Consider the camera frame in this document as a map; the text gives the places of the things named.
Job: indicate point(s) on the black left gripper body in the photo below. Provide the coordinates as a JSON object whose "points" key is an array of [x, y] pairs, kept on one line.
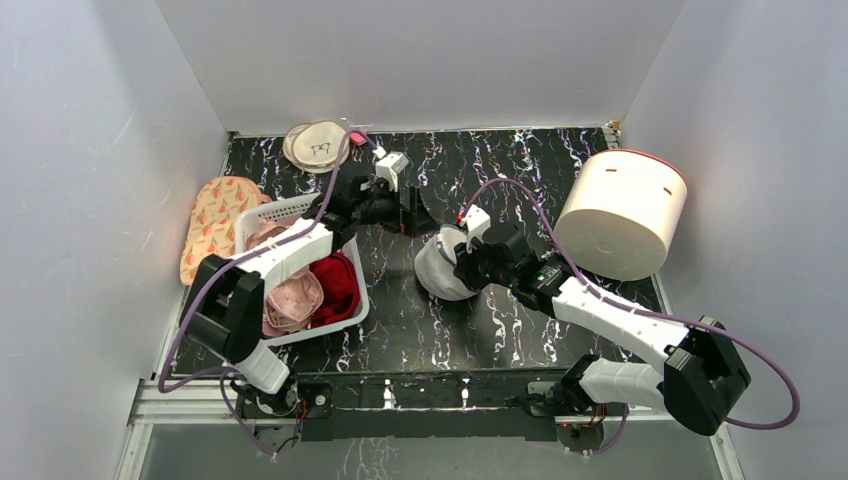
{"points": [[383, 210]]}

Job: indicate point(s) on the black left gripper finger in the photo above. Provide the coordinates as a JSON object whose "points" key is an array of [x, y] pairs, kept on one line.
{"points": [[426, 223], [409, 198]]}

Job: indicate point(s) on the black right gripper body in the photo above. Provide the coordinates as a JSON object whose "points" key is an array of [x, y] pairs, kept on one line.
{"points": [[465, 266]]}

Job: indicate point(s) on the white cylindrical mesh laundry bag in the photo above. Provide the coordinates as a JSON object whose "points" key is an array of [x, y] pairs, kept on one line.
{"points": [[435, 262]]}

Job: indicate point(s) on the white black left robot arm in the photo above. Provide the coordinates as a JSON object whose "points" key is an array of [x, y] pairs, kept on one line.
{"points": [[227, 297]]}

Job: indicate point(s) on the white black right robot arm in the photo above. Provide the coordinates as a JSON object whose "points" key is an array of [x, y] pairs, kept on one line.
{"points": [[693, 372]]}

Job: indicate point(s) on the white plastic laundry basket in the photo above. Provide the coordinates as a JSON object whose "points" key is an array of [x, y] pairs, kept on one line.
{"points": [[248, 223]]}

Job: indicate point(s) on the red bra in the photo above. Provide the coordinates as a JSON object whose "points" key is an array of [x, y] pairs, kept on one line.
{"points": [[337, 277]]}

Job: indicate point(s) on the beige round mesh laundry bag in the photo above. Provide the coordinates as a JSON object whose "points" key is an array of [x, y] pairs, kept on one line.
{"points": [[313, 147]]}

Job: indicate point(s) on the pink bra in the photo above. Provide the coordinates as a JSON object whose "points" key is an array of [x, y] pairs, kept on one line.
{"points": [[291, 304]]}

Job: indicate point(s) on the peach floral mesh laundry bag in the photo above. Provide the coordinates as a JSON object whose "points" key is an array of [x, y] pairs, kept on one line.
{"points": [[211, 228]]}

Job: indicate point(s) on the pink small block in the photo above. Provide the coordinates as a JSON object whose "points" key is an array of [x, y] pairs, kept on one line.
{"points": [[357, 139]]}

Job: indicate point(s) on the cream cylindrical drum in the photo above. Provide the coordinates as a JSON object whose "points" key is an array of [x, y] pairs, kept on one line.
{"points": [[621, 214]]}

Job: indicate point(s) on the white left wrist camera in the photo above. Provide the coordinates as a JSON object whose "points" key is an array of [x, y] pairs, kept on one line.
{"points": [[389, 166]]}

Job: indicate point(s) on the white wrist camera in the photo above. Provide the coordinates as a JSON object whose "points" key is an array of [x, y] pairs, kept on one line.
{"points": [[475, 222], [389, 166]]}

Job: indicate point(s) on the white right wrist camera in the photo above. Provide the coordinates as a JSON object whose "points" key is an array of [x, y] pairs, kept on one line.
{"points": [[475, 222]]}

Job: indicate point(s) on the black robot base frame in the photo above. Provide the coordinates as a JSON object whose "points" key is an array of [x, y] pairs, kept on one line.
{"points": [[330, 406]]}

